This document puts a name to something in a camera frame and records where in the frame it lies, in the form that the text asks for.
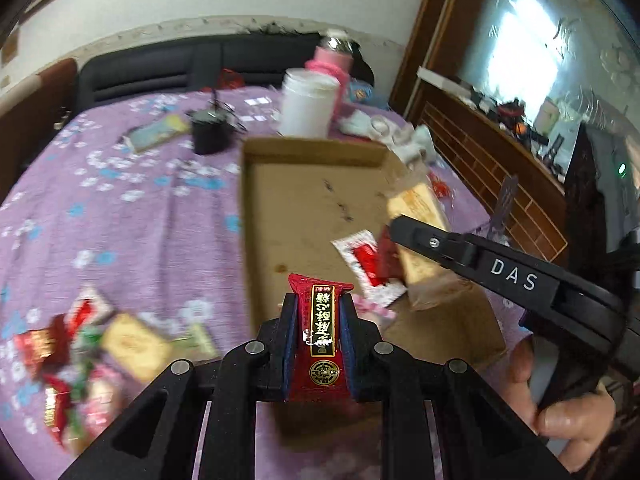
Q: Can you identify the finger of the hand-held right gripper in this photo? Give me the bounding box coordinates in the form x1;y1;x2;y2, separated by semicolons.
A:
389;214;476;283

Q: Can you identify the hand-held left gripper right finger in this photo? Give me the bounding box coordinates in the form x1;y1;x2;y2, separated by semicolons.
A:
340;294;571;480

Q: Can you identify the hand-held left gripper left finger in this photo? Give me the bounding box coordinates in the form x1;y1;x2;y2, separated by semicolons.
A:
57;292;301;480

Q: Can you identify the beige snack packet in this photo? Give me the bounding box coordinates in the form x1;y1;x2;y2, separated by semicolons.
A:
386;182;451;291

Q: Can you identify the cardboard box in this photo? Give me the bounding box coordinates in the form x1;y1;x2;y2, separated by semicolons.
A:
240;137;508;453

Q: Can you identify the pile of mixed candy packets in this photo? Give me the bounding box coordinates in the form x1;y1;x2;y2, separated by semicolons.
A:
12;285;221;456

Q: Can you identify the person's right hand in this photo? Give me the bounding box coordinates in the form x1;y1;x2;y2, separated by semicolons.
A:
505;335;618;476

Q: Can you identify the pink snack packet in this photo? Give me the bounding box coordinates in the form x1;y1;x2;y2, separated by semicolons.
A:
352;295;396;331

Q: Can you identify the loose red candy wrapper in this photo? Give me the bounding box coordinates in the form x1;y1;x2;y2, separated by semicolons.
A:
429;175;453;206

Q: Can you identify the white red snack packet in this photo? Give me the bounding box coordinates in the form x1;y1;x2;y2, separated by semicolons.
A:
331;230;401;306

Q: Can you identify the dark phone stand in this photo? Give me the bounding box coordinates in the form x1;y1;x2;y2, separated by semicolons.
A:
487;174;521;241

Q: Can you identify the wooden sideboard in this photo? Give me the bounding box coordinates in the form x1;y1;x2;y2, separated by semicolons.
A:
400;67;571;266

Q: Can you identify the crumpled white cloth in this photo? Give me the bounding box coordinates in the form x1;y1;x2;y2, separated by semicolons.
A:
337;109;436;168

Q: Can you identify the black electronic device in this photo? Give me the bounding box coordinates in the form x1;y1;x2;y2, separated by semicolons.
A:
565;125;640;311

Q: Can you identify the red black tool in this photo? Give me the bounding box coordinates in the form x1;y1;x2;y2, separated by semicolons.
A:
495;100;528;126

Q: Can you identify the flat white box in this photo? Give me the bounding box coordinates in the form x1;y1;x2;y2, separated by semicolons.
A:
416;66;473;98

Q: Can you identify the blue printed pouch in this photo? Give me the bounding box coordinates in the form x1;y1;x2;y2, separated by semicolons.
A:
347;80;376;103

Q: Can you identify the white plastic jar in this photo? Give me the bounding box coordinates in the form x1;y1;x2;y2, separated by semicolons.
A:
277;69;341;140

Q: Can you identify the pink thermos bottle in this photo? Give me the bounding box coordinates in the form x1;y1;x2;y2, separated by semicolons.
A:
306;30;361;111

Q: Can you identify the bright window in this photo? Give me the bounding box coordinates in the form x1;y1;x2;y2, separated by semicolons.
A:
460;0;640;126

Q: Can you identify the black cup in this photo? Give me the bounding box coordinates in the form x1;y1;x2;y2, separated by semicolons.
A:
187;89;246;156

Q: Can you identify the red bag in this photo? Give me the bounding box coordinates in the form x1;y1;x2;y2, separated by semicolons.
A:
217;67;243;91

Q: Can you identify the dark cloth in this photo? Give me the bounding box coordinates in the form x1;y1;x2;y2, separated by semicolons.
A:
245;20;301;36

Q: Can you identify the black sofa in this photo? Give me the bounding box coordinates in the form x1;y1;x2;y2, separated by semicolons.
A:
75;30;376;116

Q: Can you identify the brown upholstered chair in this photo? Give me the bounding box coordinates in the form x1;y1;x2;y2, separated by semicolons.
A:
15;57;78;181

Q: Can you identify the small tan wall plaque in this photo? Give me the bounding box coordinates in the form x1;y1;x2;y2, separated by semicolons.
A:
1;30;21;63

